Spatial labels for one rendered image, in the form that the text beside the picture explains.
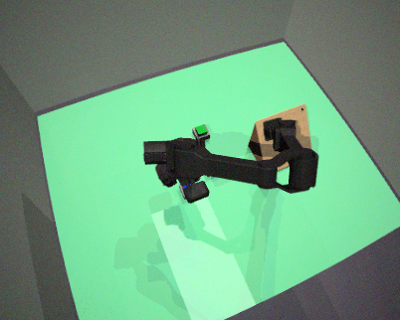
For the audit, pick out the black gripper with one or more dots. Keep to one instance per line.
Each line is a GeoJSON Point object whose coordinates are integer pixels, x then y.
{"type": "Point", "coordinates": [196, 191]}

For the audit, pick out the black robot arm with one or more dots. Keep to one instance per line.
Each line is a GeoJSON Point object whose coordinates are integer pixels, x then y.
{"type": "Point", "coordinates": [188, 158]}

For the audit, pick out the blue button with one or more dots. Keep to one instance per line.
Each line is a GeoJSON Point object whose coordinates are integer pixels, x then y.
{"type": "Point", "coordinates": [181, 189]}

